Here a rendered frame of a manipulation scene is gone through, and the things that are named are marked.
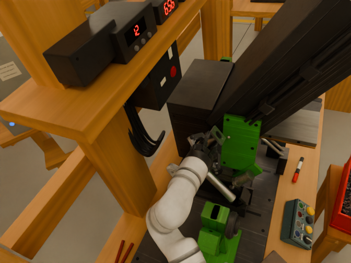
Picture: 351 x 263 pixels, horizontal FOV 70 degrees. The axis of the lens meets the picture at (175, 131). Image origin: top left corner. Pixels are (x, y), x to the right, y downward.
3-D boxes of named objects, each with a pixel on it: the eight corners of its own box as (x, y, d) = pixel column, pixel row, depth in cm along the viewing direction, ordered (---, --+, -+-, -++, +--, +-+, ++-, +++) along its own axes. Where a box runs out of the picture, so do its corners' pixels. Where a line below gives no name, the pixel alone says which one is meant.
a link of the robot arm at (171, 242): (137, 213, 57) (162, 275, 52) (153, 199, 52) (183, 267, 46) (161, 204, 62) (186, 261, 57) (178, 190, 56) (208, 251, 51)
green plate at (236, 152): (257, 159, 92) (266, 109, 80) (252, 174, 85) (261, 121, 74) (226, 152, 96) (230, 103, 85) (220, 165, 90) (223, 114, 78)
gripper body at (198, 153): (213, 176, 65) (224, 155, 72) (192, 152, 64) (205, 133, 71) (194, 184, 70) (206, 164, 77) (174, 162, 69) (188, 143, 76)
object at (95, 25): (125, 48, 57) (115, 18, 52) (85, 88, 49) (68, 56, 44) (101, 46, 60) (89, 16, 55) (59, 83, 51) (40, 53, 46)
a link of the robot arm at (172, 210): (187, 160, 60) (170, 177, 66) (156, 207, 49) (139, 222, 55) (209, 179, 60) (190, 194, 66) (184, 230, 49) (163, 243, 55)
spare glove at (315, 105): (301, 96, 131) (302, 93, 129) (323, 102, 126) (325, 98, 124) (290, 121, 121) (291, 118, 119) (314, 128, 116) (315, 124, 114)
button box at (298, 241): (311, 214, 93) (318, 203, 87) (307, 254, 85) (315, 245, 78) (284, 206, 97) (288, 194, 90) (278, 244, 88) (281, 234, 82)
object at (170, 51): (183, 77, 82) (176, 34, 71) (161, 111, 72) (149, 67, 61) (151, 73, 87) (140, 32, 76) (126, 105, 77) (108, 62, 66)
